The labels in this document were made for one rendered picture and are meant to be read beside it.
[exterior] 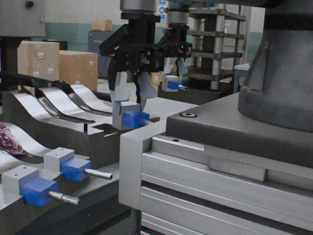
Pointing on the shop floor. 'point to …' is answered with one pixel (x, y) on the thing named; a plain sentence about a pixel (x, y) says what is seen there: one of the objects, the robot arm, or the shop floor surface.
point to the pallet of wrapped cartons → (38, 60)
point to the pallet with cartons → (78, 68)
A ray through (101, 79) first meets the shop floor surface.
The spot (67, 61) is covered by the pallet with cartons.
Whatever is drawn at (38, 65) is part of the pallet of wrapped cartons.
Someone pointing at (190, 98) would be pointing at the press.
